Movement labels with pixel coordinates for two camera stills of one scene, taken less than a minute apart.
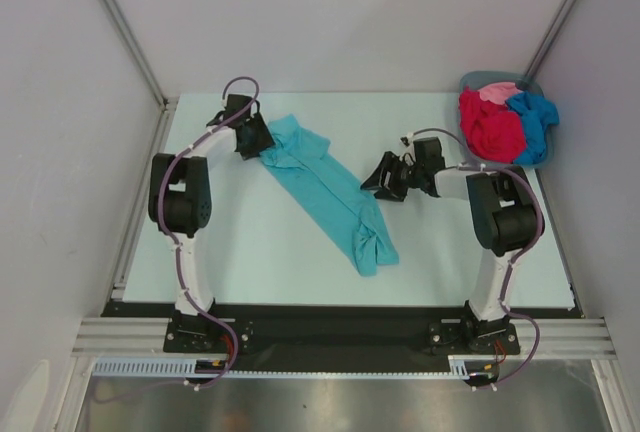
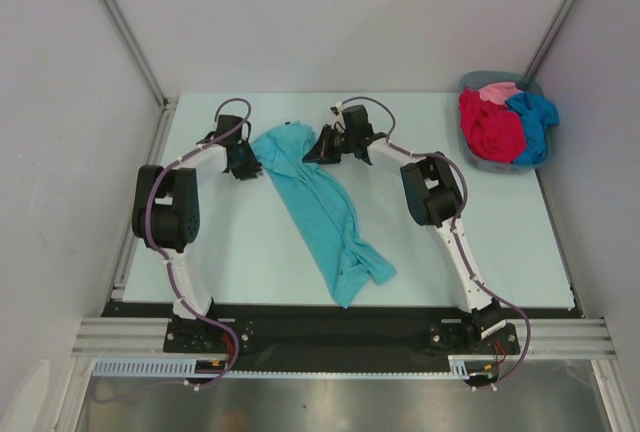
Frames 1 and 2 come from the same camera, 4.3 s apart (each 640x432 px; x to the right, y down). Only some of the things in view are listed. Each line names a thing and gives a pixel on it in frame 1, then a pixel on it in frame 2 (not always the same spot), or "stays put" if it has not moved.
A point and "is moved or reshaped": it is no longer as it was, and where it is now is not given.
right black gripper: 392,178 -> 329,141
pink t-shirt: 498,92 stays put
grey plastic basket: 524,80 stays put
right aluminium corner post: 561,16 stays put
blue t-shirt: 537,115 stays put
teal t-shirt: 349,214 is moved or reshaped
